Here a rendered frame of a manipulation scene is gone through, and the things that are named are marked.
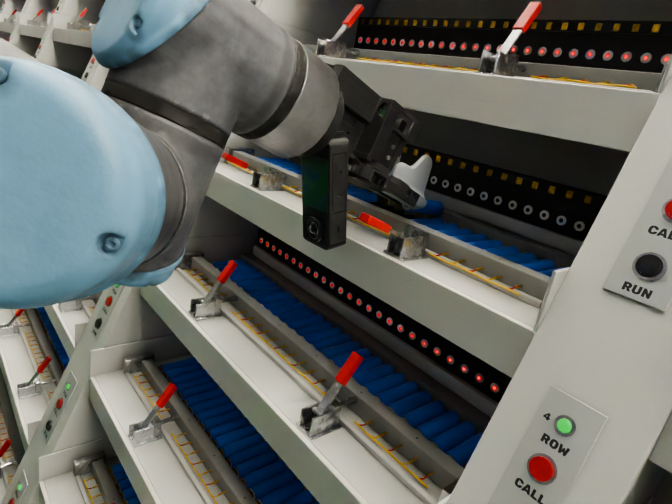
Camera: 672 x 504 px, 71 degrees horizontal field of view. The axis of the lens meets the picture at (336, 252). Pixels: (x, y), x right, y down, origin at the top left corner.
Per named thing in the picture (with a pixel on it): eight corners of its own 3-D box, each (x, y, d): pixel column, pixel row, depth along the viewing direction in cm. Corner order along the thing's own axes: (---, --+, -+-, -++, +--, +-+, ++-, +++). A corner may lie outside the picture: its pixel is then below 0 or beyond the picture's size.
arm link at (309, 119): (275, 149, 36) (215, 127, 43) (317, 172, 40) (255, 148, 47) (324, 40, 36) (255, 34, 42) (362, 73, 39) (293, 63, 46)
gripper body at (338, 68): (427, 127, 49) (357, 65, 40) (391, 203, 49) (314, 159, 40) (374, 115, 54) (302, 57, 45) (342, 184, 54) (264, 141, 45)
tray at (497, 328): (518, 382, 38) (557, 271, 35) (191, 187, 79) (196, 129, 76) (611, 334, 51) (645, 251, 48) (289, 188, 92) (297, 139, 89)
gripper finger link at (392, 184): (430, 197, 51) (380, 166, 45) (424, 210, 51) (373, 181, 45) (399, 187, 55) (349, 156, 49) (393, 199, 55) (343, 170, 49)
